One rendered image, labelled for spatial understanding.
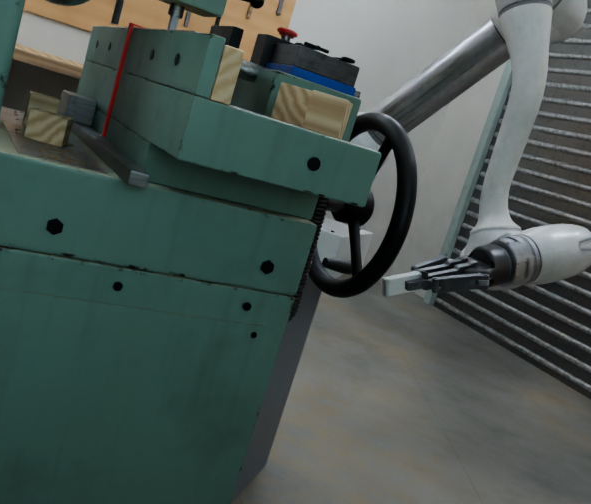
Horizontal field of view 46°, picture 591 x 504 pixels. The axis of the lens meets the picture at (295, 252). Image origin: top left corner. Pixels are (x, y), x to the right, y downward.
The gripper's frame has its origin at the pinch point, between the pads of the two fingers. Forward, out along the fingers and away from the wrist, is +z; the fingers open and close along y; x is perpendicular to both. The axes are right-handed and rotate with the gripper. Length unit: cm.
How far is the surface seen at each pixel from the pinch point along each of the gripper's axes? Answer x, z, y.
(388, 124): -27.6, 6.4, 4.7
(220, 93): -36, 40, 30
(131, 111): -33, 44, 9
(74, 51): -25, 2, -329
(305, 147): -31, 32, 30
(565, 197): 60, -241, -195
